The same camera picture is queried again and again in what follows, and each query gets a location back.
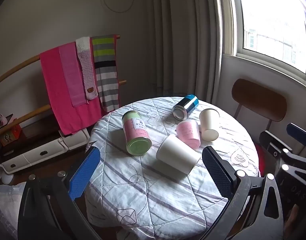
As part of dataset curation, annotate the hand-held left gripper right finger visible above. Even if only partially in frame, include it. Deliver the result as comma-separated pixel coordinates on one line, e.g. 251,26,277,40
200,146,285,240

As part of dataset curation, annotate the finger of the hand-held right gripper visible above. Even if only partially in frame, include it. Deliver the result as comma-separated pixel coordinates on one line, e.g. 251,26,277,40
286,123,306,146
259,131,293,162

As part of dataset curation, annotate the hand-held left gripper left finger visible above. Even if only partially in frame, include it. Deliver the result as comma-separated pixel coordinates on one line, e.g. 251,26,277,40
17,147,102,240

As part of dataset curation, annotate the large white cup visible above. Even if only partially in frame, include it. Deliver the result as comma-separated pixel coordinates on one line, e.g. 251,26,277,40
156,134,201,176

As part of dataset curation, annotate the cream paper cup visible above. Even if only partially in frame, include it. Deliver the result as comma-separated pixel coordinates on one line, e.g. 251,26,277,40
199,108,220,141

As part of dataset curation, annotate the pink cup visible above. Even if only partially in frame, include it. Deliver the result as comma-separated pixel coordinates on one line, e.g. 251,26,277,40
176,119,201,149

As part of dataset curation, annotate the red cushion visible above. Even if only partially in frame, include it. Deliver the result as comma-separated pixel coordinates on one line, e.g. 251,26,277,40
254,144,268,178

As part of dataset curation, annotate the white storage drawer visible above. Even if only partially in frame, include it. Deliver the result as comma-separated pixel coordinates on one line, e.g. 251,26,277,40
0,137,69,174
59,127,91,151

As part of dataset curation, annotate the brown wooden chair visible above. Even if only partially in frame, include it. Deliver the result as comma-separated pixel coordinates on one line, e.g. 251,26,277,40
231,78,287,140

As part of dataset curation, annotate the green and pink canister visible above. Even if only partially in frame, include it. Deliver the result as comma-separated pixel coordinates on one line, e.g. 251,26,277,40
122,110,153,156

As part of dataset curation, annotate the round table with quilted cloth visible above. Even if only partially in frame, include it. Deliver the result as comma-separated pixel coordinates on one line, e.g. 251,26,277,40
85,97,260,238

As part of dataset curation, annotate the blue and silver can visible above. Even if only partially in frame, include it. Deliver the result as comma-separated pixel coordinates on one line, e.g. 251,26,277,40
172,94,199,120

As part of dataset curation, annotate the hot pink towel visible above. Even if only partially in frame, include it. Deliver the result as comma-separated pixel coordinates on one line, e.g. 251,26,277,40
40,42,102,136

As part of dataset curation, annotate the red box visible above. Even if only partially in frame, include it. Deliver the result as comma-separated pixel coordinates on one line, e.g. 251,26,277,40
0,124,22,146

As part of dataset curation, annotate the pale printed bedding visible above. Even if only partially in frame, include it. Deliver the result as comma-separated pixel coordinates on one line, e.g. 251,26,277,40
0,182,26,240

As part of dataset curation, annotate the light pink towel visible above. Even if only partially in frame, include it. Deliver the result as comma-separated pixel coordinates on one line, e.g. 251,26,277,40
59,42,85,108

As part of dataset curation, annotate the small dark framed screen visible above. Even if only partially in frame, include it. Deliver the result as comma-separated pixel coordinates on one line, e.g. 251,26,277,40
0,114,14,132

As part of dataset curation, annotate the striped grey green scarf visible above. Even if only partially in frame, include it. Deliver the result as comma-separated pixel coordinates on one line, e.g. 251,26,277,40
91,34,121,113

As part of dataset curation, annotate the pink and white knit scarf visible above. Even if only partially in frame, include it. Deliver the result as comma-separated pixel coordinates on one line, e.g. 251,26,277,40
75,37,99,101

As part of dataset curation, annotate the white framed window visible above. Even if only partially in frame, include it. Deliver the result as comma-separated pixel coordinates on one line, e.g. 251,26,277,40
218,0,306,87

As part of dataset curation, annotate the wooden towel rack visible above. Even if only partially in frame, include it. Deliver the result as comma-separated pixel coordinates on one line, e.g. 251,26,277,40
0,35,127,138

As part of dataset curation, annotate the beige curtain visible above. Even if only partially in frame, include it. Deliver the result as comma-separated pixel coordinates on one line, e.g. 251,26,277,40
145,0,234,104

